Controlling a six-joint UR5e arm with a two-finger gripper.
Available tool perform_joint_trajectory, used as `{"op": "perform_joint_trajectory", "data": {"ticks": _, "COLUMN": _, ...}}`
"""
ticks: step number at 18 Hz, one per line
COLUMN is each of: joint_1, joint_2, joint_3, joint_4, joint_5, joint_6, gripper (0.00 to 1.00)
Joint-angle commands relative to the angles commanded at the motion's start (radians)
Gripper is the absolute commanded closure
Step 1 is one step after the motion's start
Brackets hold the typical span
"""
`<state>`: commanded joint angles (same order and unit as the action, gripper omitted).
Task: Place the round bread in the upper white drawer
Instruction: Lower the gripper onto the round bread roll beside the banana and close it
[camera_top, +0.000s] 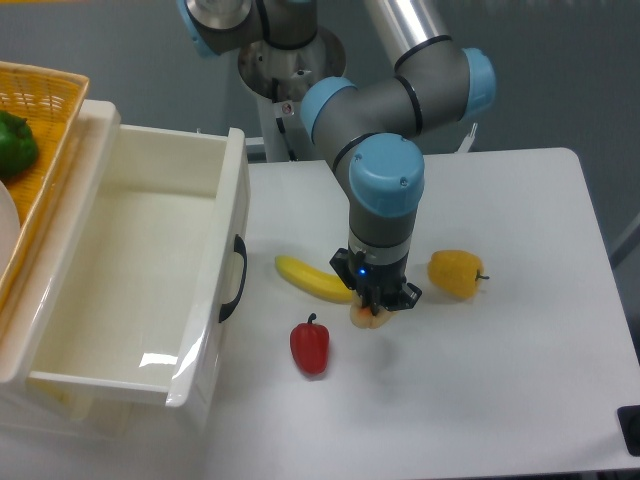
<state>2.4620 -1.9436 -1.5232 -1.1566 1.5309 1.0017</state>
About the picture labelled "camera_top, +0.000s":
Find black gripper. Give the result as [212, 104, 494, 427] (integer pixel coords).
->
[330, 248, 422, 316]

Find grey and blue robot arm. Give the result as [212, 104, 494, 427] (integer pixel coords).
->
[177, 1, 496, 315]

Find open upper white drawer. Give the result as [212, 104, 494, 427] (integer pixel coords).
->
[29, 126, 250, 408]

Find white drawer cabinet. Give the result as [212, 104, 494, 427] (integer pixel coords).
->
[1, 101, 250, 435]

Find red bell pepper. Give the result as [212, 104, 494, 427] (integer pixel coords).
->
[289, 313, 330, 376]

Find yellow banana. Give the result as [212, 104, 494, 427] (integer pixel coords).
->
[274, 255, 352, 304]

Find yellow bell pepper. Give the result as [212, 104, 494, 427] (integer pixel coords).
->
[427, 250, 489, 300]

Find black object at table edge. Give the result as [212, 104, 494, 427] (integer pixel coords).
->
[617, 405, 640, 457]

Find white plate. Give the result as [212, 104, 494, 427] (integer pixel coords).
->
[0, 184, 21, 274]

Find yellow woven basket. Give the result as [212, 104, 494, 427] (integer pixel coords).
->
[1, 61, 89, 303]

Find green bell pepper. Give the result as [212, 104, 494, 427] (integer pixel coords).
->
[1, 110, 39, 179]

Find black drawer handle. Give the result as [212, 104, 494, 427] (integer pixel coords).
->
[218, 234, 248, 324]

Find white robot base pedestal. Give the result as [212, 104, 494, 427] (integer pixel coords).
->
[238, 27, 346, 162]

